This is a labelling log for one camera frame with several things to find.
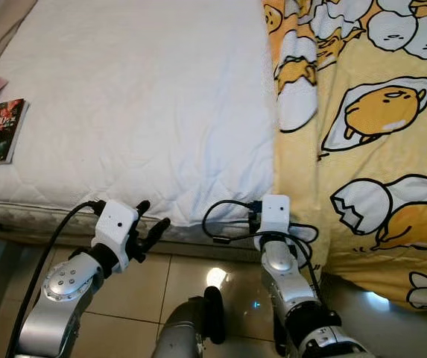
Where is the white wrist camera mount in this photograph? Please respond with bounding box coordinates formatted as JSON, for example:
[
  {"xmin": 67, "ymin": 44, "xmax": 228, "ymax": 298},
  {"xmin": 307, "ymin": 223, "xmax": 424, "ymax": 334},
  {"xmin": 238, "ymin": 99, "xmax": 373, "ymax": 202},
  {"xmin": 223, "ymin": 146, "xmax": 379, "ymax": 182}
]
[
  {"xmin": 259, "ymin": 195, "xmax": 291, "ymax": 236},
  {"xmin": 92, "ymin": 199, "xmax": 139, "ymax": 256}
]

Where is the silver left robot leg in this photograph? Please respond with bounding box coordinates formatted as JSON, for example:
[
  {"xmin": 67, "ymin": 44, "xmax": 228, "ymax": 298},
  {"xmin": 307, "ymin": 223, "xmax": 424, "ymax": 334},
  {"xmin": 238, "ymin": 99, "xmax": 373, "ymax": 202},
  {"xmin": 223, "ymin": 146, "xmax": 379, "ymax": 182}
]
[{"xmin": 151, "ymin": 286, "xmax": 227, "ymax": 358}]

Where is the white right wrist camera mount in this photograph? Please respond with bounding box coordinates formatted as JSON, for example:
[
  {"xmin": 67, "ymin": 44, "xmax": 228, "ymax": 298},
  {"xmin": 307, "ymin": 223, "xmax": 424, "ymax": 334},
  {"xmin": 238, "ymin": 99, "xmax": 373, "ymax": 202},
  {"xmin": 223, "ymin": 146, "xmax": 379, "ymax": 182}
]
[{"xmin": 259, "ymin": 195, "xmax": 291, "ymax": 236}]

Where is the yellow egg cartoon blanket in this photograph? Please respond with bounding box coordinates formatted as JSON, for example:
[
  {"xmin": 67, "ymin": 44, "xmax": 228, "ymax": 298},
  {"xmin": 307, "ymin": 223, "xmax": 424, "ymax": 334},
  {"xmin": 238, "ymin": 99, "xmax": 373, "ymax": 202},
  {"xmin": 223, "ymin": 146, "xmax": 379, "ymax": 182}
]
[{"xmin": 262, "ymin": 0, "xmax": 427, "ymax": 310}]

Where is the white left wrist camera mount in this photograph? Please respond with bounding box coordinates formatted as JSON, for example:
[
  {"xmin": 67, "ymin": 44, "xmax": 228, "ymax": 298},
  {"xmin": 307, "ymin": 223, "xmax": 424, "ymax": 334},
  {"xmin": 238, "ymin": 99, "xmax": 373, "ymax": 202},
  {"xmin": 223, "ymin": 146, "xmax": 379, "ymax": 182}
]
[{"xmin": 92, "ymin": 199, "xmax": 139, "ymax": 256}]

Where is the white quilted mattress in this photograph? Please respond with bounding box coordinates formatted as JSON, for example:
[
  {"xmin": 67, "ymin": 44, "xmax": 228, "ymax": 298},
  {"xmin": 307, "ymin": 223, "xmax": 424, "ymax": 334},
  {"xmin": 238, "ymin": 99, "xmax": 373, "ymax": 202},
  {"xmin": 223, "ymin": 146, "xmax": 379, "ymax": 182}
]
[{"xmin": 0, "ymin": 0, "xmax": 282, "ymax": 247}]

